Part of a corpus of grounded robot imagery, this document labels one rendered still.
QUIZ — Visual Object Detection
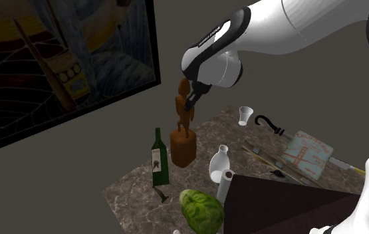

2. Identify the pale blue book red bridge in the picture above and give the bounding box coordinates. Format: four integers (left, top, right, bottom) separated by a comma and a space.
281, 130, 334, 181

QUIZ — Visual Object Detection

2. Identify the white round vase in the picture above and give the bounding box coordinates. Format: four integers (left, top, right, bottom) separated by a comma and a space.
208, 144, 231, 183

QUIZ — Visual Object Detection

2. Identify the brown wooden figure statue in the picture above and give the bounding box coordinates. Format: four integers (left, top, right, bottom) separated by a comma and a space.
170, 78, 197, 169

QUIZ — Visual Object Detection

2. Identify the flat wooden frame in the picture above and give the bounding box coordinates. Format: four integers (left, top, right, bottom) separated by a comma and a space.
240, 139, 322, 187

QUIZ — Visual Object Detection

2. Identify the white paper roll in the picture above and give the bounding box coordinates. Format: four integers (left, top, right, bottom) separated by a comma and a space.
216, 169, 236, 205

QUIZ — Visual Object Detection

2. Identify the green wine bottle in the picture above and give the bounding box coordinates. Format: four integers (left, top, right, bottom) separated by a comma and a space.
151, 127, 170, 187

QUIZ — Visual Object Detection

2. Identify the black umbrella with hooked handle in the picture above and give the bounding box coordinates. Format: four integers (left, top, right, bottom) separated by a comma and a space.
254, 114, 366, 176

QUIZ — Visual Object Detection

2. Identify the large black-framed wall picture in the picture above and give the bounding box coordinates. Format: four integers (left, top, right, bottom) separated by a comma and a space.
0, 0, 162, 159

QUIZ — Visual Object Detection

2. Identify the dark robot stand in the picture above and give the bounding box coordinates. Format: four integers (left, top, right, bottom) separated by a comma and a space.
222, 174, 364, 234

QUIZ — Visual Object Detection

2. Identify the green lettuce head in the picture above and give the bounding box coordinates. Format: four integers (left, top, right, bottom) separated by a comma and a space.
178, 189, 226, 234

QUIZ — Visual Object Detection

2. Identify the white plastic cup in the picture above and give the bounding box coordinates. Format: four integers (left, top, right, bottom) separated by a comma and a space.
237, 106, 255, 127

